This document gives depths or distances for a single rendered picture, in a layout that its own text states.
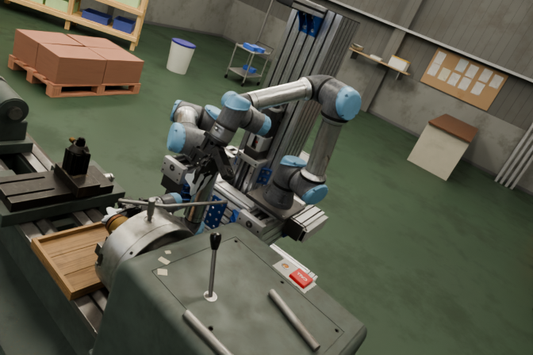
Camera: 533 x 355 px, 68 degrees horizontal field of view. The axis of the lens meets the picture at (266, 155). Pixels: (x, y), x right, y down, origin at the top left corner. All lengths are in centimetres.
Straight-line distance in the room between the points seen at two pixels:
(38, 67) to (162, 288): 461
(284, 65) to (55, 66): 366
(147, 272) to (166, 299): 10
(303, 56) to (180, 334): 132
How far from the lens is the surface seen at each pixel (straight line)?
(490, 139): 1119
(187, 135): 155
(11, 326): 191
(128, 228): 132
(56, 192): 185
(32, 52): 557
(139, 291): 111
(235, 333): 106
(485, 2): 1132
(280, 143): 198
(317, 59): 186
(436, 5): 1143
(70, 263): 166
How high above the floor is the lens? 201
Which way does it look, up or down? 22 degrees down
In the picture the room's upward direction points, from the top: 23 degrees clockwise
